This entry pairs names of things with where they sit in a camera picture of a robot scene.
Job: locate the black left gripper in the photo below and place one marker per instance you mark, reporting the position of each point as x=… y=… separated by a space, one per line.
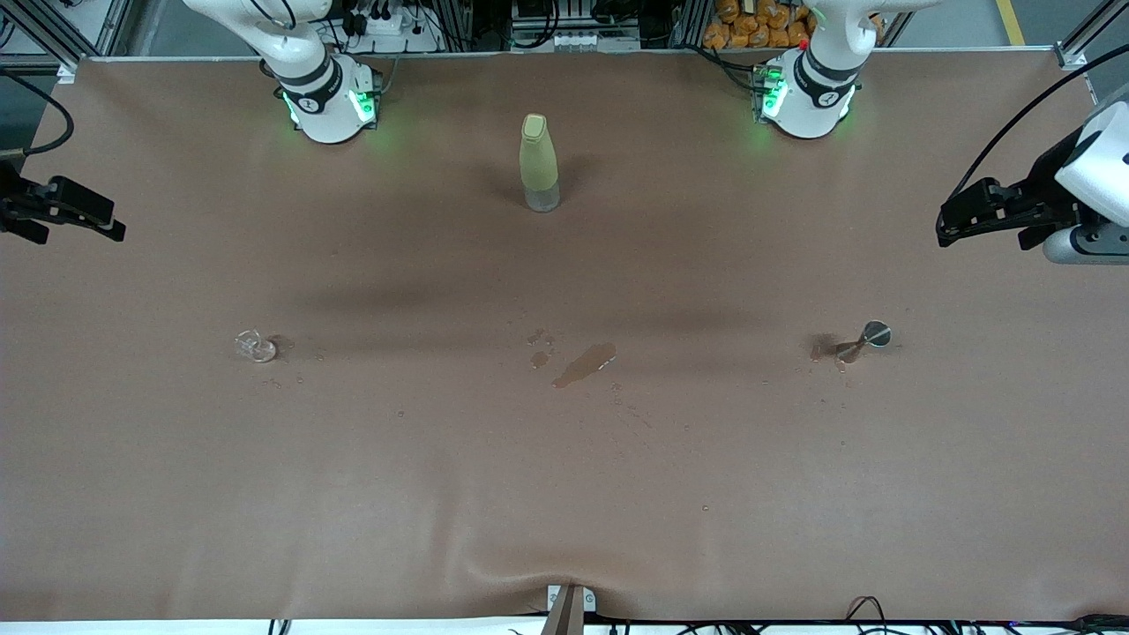
x=1046 y=179

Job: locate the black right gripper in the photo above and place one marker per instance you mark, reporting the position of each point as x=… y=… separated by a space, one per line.
x=11 y=202

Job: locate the steel jigger cup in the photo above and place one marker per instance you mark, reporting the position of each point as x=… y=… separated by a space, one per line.
x=876 y=333

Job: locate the clear glass measuring beaker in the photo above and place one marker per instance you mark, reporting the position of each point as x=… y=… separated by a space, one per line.
x=261 y=351

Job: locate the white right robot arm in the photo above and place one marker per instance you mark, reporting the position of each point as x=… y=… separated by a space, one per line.
x=326 y=115

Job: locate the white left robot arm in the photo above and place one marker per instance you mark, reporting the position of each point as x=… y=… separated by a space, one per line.
x=807 y=110

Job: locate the yellow-green bottle shaker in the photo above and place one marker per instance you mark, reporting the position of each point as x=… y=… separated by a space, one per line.
x=539 y=159

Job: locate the orange snack packets pile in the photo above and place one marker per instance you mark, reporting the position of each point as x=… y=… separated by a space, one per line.
x=745 y=26

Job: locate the white power strip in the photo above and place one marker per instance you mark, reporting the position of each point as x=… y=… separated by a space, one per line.
x=388 y=25

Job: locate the brown liquid puddle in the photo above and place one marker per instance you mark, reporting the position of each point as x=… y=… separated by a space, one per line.
x=582 y=364

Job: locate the white terminal strip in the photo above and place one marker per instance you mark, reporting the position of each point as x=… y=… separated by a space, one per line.
x=578 y=41

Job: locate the brown table cover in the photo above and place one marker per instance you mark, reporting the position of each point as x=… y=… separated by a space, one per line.
x=564 y=485

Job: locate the aluminium frame post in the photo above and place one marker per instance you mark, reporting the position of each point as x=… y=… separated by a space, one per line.
x=1072 y=57
x=66 y=72

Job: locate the metal table edge bracket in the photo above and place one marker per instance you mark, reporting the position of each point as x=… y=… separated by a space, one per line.
x=569 y=613

